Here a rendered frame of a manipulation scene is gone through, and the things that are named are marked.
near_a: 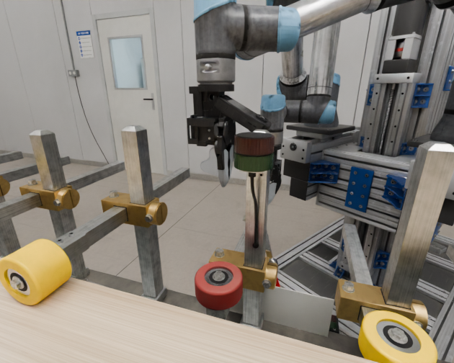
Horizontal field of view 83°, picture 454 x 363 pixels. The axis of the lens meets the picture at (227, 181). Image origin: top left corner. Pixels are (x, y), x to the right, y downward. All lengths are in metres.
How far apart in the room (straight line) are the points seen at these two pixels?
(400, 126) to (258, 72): 2.16
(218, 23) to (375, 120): 0.88
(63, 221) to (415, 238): 0.74
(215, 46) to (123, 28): 3.57
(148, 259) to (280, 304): 0.31
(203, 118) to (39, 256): 0.34
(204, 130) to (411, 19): 0.91
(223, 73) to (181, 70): 3.01
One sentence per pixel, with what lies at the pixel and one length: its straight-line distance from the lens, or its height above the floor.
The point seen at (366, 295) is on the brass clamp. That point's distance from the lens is 0.55.
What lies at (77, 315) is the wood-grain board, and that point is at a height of 0.90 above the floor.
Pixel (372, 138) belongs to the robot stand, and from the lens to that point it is 1.25.
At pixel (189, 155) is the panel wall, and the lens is 3.59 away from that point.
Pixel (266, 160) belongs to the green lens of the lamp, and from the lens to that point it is 0.37.
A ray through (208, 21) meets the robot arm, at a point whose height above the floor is 1.30.
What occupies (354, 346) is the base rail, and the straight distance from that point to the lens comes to 0.68.
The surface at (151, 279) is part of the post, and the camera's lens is 0.66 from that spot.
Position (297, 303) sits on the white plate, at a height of 0.77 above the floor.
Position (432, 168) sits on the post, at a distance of 0.45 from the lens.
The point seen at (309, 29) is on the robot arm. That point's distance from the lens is 0.72.
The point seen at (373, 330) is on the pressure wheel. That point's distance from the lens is 0.42.
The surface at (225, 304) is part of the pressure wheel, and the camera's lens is 0.44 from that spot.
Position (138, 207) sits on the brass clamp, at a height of 0.97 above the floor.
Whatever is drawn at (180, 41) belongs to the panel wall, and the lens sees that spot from 3.54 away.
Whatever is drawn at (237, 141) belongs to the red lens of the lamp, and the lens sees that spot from 0.37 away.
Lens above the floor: 1.20
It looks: 20 degrees down
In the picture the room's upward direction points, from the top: straight up
